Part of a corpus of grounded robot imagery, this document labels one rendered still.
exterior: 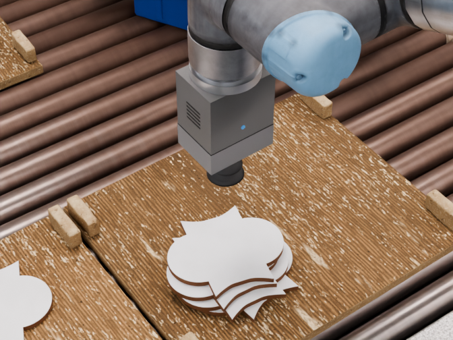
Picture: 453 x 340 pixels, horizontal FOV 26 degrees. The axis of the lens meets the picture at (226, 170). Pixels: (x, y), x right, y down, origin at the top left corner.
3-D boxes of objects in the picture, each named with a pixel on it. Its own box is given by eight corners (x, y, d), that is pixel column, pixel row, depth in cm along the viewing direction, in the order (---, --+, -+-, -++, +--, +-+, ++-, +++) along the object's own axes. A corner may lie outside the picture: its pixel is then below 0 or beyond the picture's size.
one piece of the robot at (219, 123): (228, -3, 104) (228, 112, 116) (157, 28, 100) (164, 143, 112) (286, 44, 98) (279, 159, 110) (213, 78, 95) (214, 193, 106)
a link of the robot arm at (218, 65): (172, 21, 98) (238, -6, 101) (174, 58, 101) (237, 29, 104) (216, 61, 93) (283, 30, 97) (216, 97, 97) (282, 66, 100)
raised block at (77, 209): (102, 233, 127) (100, 219, 126) (89, 239, 127) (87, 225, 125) (79, 206, 131) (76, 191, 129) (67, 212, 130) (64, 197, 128)
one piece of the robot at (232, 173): (229, 141, 112) (228, 154, 114) (201, 155, 111) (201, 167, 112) (249, 160, 110) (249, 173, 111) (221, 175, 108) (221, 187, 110)
